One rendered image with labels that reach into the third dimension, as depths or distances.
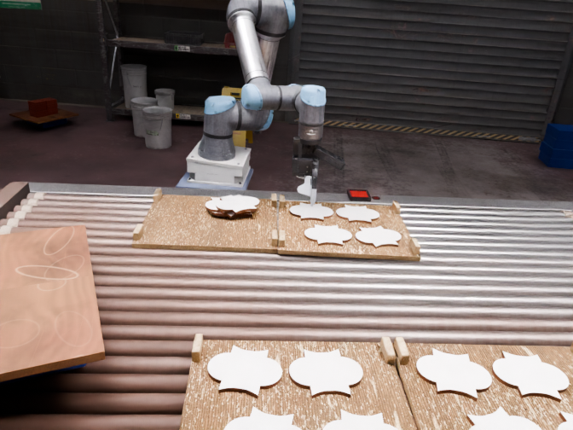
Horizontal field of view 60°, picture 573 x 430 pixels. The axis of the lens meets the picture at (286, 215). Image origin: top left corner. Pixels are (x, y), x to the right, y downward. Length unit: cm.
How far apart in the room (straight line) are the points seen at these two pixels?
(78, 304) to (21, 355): 15
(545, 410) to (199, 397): 64
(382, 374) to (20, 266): 79
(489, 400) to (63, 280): 88
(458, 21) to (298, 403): 562
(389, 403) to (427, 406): 7
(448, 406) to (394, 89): 541
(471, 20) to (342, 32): 143
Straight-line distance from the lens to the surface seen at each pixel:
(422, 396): 103
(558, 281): 159
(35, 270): 119
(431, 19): 623
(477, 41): 634
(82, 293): 108
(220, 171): 199
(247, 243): 144
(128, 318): 121
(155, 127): 514
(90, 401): 103
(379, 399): 100
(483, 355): 118
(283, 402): 97
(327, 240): 147
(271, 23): 183
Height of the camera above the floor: 163
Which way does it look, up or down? 25 degrees down
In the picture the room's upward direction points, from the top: 4 degrees clockwise
